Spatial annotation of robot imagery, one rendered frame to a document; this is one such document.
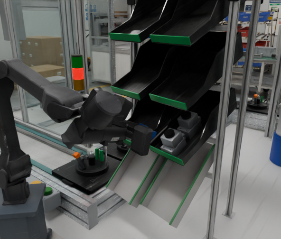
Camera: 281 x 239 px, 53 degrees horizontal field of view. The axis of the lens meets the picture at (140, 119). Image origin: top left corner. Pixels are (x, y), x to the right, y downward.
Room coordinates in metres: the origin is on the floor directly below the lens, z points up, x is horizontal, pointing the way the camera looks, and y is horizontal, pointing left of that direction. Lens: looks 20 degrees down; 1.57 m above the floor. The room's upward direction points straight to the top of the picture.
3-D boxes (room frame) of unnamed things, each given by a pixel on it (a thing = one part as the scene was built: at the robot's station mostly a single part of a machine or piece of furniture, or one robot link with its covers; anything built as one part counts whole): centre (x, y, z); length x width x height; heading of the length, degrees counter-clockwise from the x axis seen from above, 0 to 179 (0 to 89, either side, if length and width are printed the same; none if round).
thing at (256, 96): (1.92, -0.84, 1.01); 0.24 x 0.24 x 0.13; 52
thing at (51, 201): (0.92, 0.40, 0.93); 0.21 x 0.07 x 0.06; 52
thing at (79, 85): (1.25, 0.28, 1.28); 0.05 x 0.05 x 0.05
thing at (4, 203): (0.71, 0.37, 1.09); 0.07 x 0.07 x 0.06; 8
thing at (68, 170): (1.04, 0.20, 0.96); 0.24 x 0.24 x 0.02; 52
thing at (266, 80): (5.77, -2.52, 0.36); 0.60 x 0.40 x 0.15; 55
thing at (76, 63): (1.25, 0.28, 1.38); 0.05 x 0.05 x 0.05
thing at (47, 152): (1.24, 0.43, 0.91); 0.84 x 0.28 x 0.10; 52
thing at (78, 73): (1.25, 0.28, 1.33); 0.05 x 0.05 x 0.05
